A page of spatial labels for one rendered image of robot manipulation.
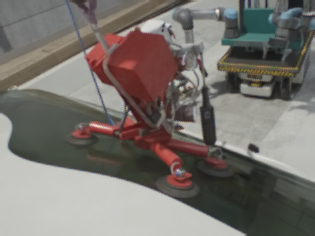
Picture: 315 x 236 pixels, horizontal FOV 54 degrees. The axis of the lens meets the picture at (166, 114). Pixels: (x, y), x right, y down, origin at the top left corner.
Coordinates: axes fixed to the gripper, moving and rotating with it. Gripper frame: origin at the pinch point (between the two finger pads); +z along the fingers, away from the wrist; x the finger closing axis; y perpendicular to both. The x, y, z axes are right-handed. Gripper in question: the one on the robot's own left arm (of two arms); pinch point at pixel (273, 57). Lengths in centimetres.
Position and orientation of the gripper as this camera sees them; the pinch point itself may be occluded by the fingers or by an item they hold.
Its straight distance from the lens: 237.3
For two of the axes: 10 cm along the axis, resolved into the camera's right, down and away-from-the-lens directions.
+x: 8.1, 3.3, -4.8
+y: -5.6, 1.7, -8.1
